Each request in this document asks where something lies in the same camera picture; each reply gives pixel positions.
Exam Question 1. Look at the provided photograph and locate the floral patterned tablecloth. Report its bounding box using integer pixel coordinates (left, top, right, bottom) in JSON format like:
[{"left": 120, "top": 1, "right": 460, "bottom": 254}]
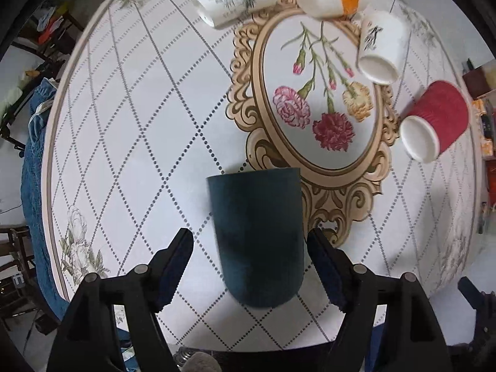
[{"left": 42, "top": 0, "right": 483, "bottom": 351}]

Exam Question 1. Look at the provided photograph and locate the blue quilted blanket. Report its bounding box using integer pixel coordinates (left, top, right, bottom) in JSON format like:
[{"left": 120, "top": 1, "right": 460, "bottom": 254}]
[{"left": 20, "top": 78, "right": 68, "bottom": 320}]

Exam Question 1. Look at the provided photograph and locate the dark teal cup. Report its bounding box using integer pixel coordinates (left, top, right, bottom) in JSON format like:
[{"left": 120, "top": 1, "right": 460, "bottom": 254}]
[{"left": 208, "top": 168, "right": 304, "bottom": 308}]

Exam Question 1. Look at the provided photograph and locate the white cup with calligraphy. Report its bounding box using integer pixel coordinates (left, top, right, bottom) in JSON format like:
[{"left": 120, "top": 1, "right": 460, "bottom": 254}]
[{"left": 356, "top": 11, "right": 410, "bottom": 86}]

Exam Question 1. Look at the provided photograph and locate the dark wooden chair at left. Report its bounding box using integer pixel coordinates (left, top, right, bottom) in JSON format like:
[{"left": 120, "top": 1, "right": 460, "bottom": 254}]
[{"left": 1, "top": 225, "right": 39, "bottom": 321}]

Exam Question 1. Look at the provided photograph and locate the red ribbed paper cup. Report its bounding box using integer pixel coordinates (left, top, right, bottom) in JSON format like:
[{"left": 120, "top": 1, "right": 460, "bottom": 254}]
[{"left": 399, "top": 80, "right": 469, "bottom": 163}]

